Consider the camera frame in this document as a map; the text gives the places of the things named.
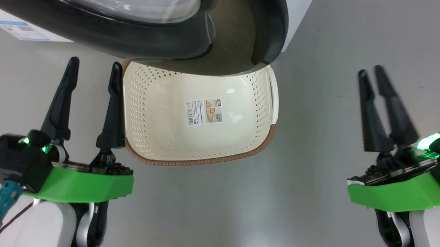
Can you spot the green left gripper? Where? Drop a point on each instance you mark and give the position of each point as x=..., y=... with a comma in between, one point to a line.
x=82, y=184

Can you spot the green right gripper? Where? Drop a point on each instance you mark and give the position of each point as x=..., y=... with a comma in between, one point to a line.
x=396, y=193

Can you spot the black round washing machine door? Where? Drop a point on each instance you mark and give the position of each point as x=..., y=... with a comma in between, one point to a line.
x=90, y=32

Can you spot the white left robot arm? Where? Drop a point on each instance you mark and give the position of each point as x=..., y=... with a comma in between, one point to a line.
x=45, y=228

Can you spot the cream perforated laundry basket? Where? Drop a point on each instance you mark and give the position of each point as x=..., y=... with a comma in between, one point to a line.
x=156, y=104

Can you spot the white barcode sticker in basket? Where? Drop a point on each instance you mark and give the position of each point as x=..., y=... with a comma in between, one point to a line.
x=203, y=111

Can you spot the white washing machine body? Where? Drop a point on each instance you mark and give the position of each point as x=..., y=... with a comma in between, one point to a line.
x=297, y=9

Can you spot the blue energy label sticker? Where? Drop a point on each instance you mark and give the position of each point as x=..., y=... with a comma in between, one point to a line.
x=21, y=31

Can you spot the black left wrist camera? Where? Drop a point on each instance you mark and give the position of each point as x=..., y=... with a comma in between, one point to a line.
x=16, y=159

